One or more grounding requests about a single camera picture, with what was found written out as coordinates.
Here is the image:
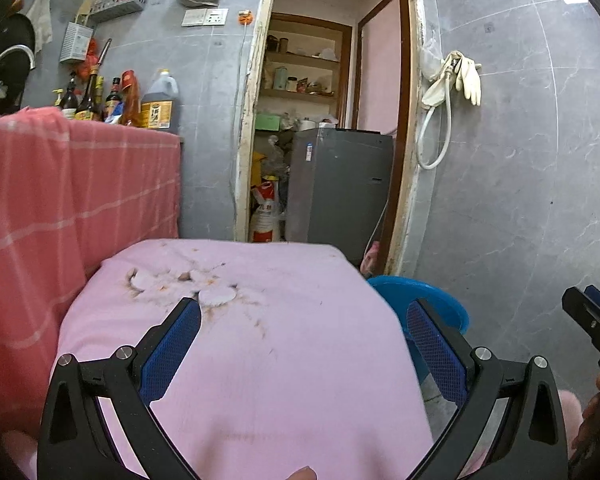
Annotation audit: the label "wooden door frame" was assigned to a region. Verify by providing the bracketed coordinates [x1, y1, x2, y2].
[232, 0, 433, 276]

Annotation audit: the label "person's leg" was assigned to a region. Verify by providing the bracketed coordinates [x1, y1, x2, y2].
[555, 390, 588, 461]
[0, 430, 38, 480]

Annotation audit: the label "beige hanging cloth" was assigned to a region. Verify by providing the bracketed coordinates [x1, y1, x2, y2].
[25, 0, 55, 53]

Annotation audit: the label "grey washing machine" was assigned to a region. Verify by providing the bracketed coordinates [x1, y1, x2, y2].
[285, 127, 396, 261]

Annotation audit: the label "blue plastic bucket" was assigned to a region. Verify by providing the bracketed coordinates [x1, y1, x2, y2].
[366, 275, 471, 386]

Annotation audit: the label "chrome faucet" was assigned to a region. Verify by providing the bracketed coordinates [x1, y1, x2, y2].
[0, 44, 36, 83]

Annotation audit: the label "wooden shelf unit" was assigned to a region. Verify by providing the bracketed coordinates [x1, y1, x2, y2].
[257, 12, 353, 106]

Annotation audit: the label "large cooking oil jug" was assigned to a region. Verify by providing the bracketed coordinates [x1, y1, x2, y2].
[141, 69, 180, 131]

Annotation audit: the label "person's left leg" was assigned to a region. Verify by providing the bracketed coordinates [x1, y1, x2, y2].
[0, 430, 38, 480]

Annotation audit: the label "dark sauce bottle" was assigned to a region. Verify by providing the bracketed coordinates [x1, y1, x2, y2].
[60, 71, 79, 121]

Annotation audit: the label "white perforated utensil holder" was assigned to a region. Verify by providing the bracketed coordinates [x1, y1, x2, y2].
[60, 21, 95, 64]

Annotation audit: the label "grey wall rack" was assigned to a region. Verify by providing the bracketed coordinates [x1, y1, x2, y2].
[89, 0, 149, 23]

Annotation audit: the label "white wall cable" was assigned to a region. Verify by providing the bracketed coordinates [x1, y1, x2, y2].
[230, 22, 248, 201]

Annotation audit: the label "red-capped dark bottle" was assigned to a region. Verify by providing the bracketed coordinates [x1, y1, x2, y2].
[104, 77, 123, 123]

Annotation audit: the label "red plastic bag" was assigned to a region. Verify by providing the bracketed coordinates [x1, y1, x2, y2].
[77, 37, 101, 81]

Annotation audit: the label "white hose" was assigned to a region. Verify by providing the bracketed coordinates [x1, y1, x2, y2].
[416, 72, 453, 171]

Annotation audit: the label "cream rubber glove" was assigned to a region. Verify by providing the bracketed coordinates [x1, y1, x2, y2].
[455, 52, 482, 107]

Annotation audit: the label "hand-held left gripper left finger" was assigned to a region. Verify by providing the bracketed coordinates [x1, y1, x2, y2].
[36, 296, 203, 480]

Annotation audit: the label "black wok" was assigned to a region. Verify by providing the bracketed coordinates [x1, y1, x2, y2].
[0, 12, 37, 116]

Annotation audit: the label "white wall switch socket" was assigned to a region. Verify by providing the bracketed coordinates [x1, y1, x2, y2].
[181, 7, 229, 27]

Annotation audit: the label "white and red sack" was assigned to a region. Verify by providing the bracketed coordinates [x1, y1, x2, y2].
[248, 180, 281, 244]

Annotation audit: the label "wooden spatula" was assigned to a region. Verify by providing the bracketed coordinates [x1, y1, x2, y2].
[75, 0, 98, 26]

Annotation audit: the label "person's right hand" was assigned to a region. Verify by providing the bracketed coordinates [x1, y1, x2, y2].
[570, 374, 600, 457]

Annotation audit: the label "pink object by door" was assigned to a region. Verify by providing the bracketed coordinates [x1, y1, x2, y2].
[360, 241, 381, 276]

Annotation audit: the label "clear wall plastic bag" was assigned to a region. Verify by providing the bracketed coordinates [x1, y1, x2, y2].
[420, 42, 443, 81]

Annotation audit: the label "pink blanket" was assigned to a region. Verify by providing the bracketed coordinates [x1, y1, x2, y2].
[52, 237, 433, 480]

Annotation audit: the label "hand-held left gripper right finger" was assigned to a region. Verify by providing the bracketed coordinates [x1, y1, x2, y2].
[406, 297, 570, 480]

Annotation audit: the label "white eggshell piece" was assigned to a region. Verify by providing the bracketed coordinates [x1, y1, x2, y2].
[197, 285, 237, 307]
[129, 269, 154, 294]

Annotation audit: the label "crumpled plastic bags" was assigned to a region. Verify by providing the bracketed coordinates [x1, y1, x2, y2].
[267, 132, 293, 178]

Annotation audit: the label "red checked cloth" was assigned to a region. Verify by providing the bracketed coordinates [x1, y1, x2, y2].
[0, 106, 182, 441]

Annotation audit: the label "tall soy sauce bottle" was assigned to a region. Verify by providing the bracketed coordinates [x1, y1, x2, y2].
[75, 64, 103, 122]

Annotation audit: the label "person's right leg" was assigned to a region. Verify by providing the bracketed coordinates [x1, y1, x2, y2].
[555, 390, 588, 461]

